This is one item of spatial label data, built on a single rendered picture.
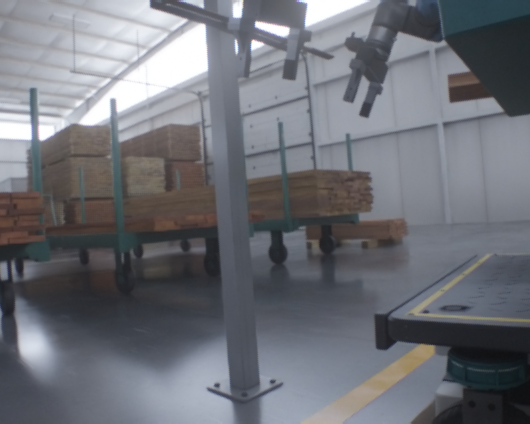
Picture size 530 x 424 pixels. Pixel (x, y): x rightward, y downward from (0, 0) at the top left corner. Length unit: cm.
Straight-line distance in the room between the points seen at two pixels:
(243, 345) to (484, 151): 860
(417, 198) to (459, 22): 937
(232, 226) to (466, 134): 869
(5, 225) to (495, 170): 857
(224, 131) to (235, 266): 36
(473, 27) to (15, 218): 203
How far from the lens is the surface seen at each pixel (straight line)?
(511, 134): 938
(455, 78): 169
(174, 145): 1210
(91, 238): 322
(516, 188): 928
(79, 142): 1085
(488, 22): 58
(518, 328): 54
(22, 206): 225
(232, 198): 113
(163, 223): 259
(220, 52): 121
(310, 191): 372
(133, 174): 1133
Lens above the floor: 47
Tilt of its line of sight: 1 degrees up
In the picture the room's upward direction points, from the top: 4 degrees counter-clockwise
